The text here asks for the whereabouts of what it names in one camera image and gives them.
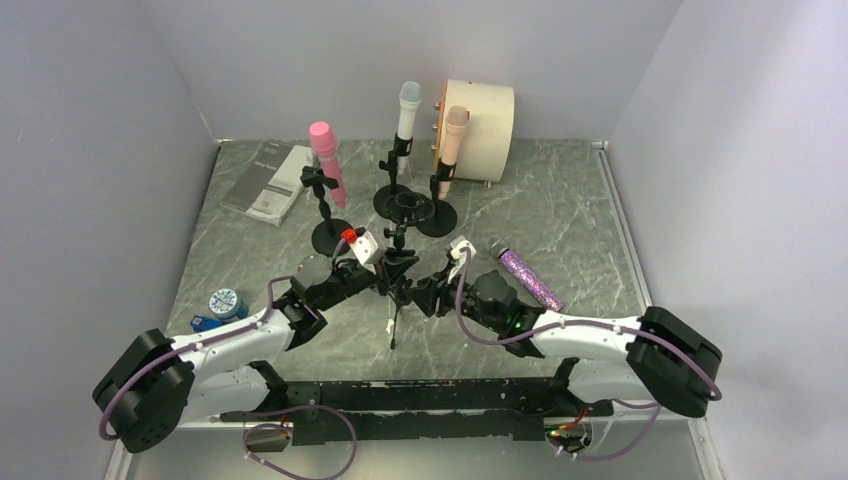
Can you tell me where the black round-base mic stand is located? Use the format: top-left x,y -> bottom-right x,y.
417,173 -> 457,238
300,166 -> 352,257
372,134 -> 413,219

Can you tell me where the black tripod shock-mount stand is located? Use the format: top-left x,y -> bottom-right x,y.
384,191 -> 434,350

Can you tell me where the pink microphone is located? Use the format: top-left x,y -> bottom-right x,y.
309,121 -> 347,208

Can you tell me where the peach microphone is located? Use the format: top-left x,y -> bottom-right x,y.
437,105 -> 470,199

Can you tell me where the white microphone silver grille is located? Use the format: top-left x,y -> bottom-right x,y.
394,81 -> 422,174

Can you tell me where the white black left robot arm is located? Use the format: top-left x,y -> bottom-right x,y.
92,253 -> 419,453

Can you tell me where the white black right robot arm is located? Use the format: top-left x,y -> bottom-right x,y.
408,271 -> 723,418

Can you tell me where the purple glitter microphone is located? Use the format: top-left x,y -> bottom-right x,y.
487,236 -> 564,311

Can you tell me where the grey white booklet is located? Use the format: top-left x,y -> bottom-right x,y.
221,140 -> 315,226

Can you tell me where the round blue white sticker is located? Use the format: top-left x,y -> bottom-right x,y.
208,288 -> 249,322

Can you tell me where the blue box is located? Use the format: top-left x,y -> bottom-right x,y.
189,315 -> 223,332

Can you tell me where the cream cylindrical speaker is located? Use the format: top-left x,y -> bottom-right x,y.
433,79 -> 515,188

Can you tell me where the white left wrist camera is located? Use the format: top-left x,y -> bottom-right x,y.
341,227 -> 386,267

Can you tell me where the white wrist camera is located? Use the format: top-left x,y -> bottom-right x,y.
341,227 -> 386,267
446,235 -> 477,282

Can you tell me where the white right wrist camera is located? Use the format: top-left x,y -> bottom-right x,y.
446,235 -> 477,282

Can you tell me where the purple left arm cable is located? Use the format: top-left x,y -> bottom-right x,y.
99,237 -> 359,480

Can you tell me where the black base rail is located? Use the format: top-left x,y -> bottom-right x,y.
220,377 -> 614,446

